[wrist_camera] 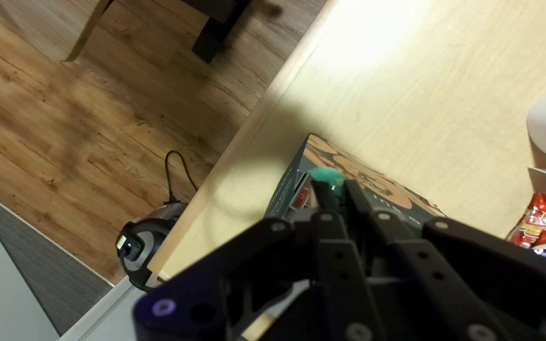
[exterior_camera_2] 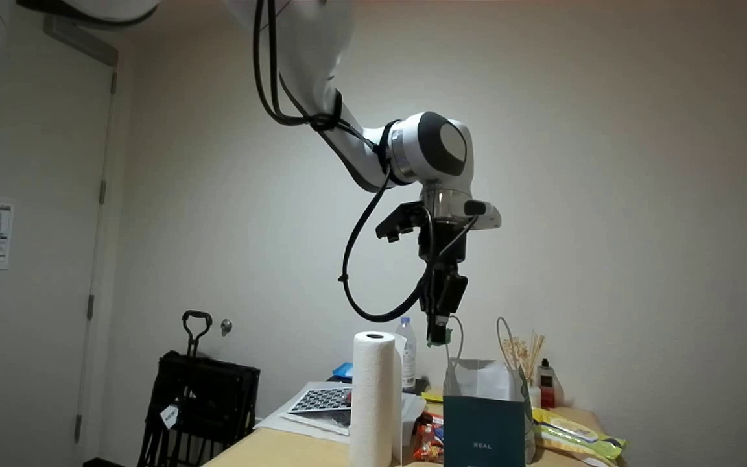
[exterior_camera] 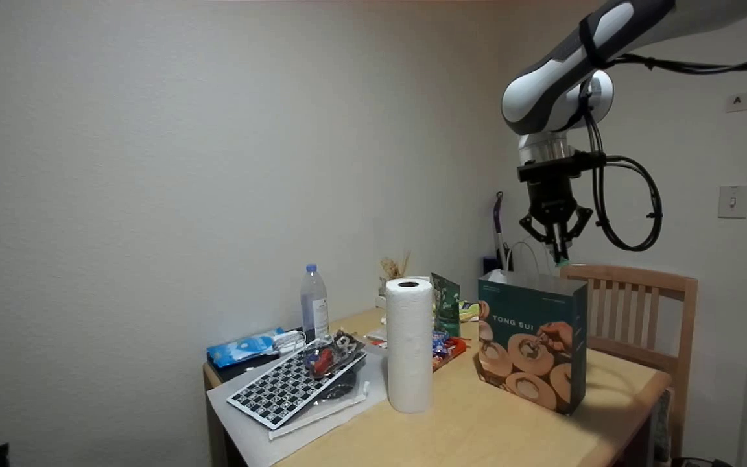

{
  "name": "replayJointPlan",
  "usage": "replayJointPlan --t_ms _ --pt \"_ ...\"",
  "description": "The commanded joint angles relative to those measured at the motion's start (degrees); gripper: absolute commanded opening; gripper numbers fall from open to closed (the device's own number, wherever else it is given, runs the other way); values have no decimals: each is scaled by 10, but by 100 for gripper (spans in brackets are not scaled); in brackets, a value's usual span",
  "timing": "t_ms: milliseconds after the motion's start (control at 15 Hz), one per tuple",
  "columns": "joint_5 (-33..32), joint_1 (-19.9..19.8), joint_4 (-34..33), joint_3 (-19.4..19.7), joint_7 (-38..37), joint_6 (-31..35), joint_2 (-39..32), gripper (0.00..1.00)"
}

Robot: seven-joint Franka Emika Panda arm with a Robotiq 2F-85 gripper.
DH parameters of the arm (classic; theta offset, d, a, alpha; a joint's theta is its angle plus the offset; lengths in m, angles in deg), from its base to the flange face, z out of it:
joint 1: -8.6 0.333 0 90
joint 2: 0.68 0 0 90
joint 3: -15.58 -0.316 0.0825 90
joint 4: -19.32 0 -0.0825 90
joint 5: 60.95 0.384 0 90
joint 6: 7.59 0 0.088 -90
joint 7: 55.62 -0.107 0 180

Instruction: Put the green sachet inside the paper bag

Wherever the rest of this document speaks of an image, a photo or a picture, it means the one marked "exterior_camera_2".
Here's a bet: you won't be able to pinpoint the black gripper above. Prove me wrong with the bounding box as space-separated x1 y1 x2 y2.
416 218 480 347

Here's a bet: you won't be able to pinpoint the teal printed paper bag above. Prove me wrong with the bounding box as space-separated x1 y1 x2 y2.
440 313 532 467

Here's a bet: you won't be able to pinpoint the clear plastic water bottle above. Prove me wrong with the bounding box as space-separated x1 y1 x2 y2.
395 313 421 392

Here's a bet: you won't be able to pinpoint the wooden chopsticks bunch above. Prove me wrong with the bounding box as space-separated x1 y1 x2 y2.
512 333 550 387

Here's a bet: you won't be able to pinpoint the white paper towel roll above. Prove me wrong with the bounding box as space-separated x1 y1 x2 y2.
351 330 408 467

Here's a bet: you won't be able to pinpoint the small red sauce bottle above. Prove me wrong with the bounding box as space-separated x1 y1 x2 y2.
537 356 561 410

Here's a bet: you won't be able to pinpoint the orange red snack packet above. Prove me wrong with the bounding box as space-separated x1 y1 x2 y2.
408 410 445 464

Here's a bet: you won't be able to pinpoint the black white checkerboard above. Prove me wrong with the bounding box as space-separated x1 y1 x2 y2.
291 384 355 418

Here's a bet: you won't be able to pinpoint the yellow green packet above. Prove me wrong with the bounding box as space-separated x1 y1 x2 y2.
532 408 627 464

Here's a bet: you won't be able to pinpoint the black folding cart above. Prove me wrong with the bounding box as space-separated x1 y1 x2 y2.
135 308 264 467

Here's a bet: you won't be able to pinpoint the white cart tag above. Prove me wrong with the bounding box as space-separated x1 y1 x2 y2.
158 403 181 432

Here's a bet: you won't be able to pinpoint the white door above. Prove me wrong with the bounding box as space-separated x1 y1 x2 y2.
0 34 122 467

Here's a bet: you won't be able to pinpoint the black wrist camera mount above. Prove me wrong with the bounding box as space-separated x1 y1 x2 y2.
373 196 504 244

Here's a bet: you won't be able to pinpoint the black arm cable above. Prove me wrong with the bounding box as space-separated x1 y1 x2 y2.
248 0 445 323

